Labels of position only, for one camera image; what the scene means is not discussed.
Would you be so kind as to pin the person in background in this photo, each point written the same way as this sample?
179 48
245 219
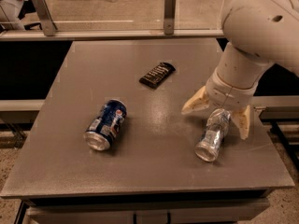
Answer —
12 11

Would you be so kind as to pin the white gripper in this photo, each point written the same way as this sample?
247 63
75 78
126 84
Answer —
229 94

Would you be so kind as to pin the metal rail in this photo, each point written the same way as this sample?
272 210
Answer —
38 35

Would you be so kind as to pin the grey table cabinet base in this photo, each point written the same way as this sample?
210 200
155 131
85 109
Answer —
219 207

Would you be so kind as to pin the silver redbull can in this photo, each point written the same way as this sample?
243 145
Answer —
217 127

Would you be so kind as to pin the blue pepsi can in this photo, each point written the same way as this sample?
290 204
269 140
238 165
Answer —
104 129

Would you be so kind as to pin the clear acrylic barrier panel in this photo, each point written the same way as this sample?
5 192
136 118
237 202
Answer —
133 14

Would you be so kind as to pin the metal bracket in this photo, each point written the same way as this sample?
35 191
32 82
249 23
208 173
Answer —
48 26
169 16

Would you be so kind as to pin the black snack bar wrapper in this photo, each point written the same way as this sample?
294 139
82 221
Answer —
157 75

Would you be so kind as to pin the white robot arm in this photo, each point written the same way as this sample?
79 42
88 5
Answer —
260 33

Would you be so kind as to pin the left metal bracket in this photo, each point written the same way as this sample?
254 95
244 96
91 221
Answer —
48 26

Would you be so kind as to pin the middle metal bracket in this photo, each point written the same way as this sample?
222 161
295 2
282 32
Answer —
169 16

